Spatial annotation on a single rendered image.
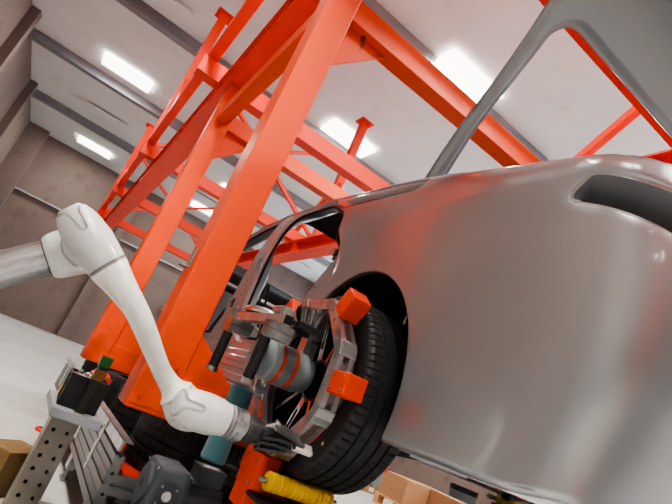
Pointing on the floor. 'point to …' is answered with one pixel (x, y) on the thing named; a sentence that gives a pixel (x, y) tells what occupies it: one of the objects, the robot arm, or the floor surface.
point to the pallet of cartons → (409, 491)
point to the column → (41, 462)
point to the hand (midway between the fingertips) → (301, 448)
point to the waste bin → (462, 494)
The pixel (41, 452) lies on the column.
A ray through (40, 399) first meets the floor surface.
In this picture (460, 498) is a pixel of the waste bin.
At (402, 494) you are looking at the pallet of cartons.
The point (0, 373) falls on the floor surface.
